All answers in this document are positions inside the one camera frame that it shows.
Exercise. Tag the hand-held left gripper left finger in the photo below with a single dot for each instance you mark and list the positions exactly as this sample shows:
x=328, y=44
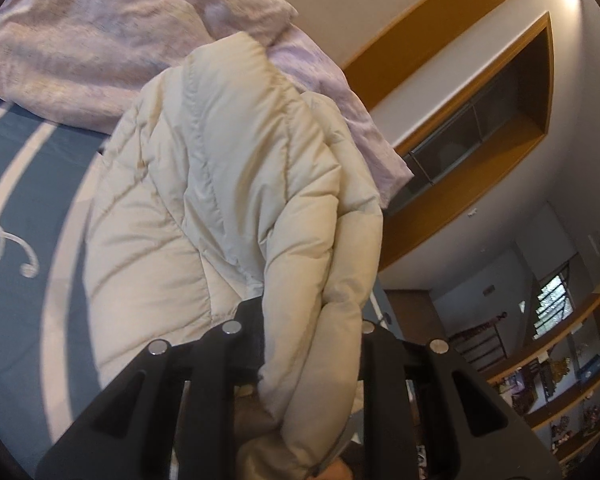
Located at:
x=240, y=350

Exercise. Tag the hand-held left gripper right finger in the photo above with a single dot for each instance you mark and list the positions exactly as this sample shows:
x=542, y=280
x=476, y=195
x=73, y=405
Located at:
x=380, y=360

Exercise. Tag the cream puffer jacket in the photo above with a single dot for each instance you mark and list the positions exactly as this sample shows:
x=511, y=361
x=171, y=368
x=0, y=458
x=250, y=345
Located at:
x=230, y=200

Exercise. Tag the stair railing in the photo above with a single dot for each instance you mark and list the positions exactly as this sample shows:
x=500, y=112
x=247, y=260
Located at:
x=480, y=340

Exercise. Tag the barred window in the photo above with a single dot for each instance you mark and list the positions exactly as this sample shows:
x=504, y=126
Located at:
x=554, y=302

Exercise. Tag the wooden bookshelf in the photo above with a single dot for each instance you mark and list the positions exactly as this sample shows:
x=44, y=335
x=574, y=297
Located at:
x=565, y=380

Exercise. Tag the blue white striped bed sheet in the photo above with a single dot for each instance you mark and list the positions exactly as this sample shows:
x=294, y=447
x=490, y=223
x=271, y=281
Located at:
x=25, y=185

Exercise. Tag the pink floral duvet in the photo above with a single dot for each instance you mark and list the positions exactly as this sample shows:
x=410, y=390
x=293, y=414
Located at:
x=90, y=35

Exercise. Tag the white wall switch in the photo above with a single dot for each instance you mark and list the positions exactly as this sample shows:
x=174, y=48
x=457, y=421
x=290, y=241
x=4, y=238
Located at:
x=472, y=212

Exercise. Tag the wooden door frame with glass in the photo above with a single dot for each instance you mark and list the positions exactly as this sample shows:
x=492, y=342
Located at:
x=490, y=160

